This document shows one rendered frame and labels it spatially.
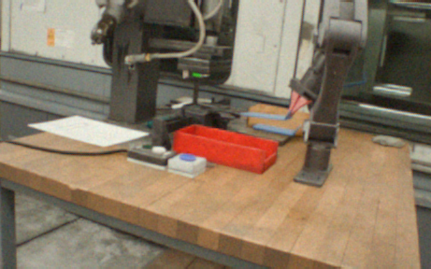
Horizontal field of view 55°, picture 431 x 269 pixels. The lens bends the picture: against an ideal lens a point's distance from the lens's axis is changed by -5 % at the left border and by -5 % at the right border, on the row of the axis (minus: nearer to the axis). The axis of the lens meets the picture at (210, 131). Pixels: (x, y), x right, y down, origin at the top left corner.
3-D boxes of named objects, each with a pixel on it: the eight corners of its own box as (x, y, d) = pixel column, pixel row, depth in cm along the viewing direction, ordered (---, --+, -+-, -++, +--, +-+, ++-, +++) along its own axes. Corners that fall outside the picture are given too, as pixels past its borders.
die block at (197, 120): (201, 142, 127) (204, 118, 125) (171, 135, 131) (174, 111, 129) (226, 131, 145) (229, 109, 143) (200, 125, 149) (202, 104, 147)
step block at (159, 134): (160, 152, 112) (163, 120, 110) (150, 150, 113) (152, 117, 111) (172, 148, 118) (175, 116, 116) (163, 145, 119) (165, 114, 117)
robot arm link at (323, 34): (314, 27, 118) (328, -13, 88) (345, 31, 117) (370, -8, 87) (308, 69, 118) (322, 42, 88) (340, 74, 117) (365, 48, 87)
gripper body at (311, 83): (294, 82, 126) (308, 62, 123) (322, 103, 122) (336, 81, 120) (287, 83, 120) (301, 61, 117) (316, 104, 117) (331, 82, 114)
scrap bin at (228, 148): (262, 175, 104) (265, 151, 102) (172, 153, 113) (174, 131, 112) (275, 162, 115) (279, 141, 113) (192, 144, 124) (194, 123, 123)
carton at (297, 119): (313, 142, 146) (317, 120, 144) (245, 128, 156) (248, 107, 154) (320, 135, 158) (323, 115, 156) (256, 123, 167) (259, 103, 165)
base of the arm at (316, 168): (297, 149, 99) (326, 156, 96) (313, 134, 117) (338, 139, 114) (292, 181, 101) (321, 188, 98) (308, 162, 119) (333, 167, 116)
